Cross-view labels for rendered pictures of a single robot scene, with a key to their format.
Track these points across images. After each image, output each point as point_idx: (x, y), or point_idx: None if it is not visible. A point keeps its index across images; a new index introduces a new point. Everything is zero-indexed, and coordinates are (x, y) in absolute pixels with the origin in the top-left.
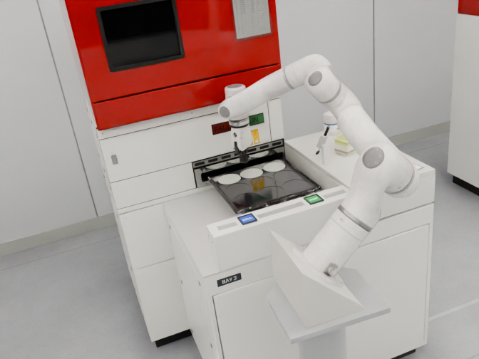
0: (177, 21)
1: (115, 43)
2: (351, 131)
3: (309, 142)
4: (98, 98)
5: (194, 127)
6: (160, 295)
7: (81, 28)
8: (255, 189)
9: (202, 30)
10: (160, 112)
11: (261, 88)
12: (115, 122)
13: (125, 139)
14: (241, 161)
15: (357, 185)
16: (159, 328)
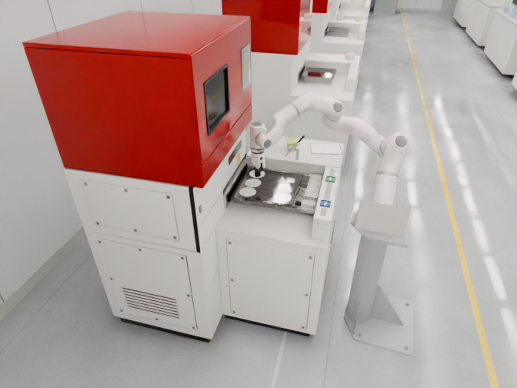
0: (228, 84)
1: (208, 111)
2: (365, 132)
3: None
4: (204, 160)
5: (223, 163)
6: (214, 301)
7: (198, 102)
8: (275, 189)
9: (234, 88)
10: (222, 158)
11: (283, 121)
12: (209, 176)
13: (203, 188)
14: (258, 175)
15: (392, 158)
16: (214, 326)
